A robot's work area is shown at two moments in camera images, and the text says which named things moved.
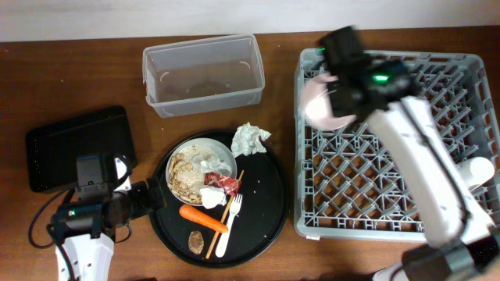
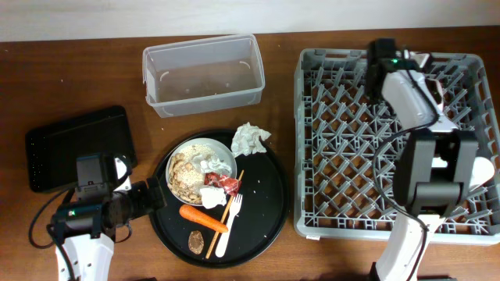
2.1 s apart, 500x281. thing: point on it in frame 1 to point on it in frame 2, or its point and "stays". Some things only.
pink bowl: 316,107 to 423,59
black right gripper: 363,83 to 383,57
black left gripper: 144,205 stays
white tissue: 213,164 stays
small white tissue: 212,196 stays
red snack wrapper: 231,186 stays
